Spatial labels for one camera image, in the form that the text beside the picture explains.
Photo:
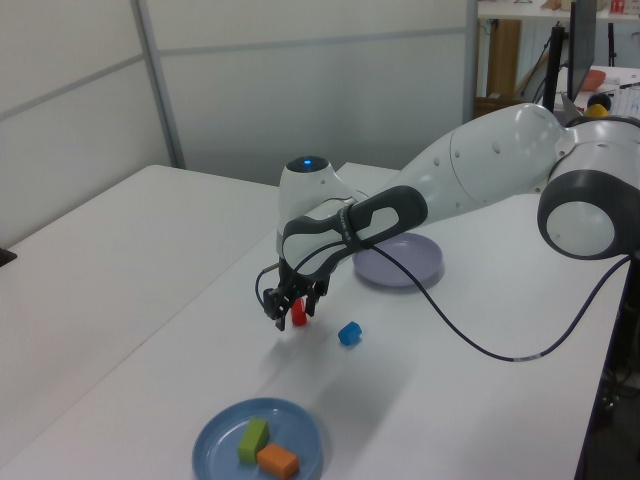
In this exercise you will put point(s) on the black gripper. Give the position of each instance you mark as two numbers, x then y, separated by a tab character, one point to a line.
292	285

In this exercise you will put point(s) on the small blue block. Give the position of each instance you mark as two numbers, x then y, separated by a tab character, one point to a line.
349	333

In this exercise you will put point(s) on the purple plate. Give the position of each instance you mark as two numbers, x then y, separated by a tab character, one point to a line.
405	265

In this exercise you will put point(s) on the orange rectangular block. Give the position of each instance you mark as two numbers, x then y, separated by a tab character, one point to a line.
277	460

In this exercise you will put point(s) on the blue plate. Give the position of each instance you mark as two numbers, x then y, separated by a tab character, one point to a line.
220	450

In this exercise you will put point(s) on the yellow ball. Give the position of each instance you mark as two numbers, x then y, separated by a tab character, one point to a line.
596	111

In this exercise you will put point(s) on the grey partition post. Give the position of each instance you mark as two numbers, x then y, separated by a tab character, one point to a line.
159	90
471	60

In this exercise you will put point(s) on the black table clamp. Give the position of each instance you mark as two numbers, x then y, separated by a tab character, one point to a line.
6	256

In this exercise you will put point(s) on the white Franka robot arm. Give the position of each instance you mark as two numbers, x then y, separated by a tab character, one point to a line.
480	165

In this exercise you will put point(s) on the red cylinder block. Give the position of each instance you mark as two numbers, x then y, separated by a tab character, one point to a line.
299	315

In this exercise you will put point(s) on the brown cardboard box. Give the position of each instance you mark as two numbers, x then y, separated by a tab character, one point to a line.
492	107

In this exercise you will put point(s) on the red bowl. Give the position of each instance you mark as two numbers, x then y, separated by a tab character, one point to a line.
595	78

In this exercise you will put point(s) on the green rectangular block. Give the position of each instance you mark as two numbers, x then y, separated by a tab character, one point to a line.
252	440

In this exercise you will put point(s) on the black monitor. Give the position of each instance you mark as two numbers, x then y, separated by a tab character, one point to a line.
582	45

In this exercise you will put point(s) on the small red box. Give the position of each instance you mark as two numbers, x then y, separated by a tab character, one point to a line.
618	5

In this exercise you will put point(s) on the dark blue ball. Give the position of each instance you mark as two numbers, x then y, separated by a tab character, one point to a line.
604	99

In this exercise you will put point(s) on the brown wooden cabinet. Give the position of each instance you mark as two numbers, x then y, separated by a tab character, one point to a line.
502	55

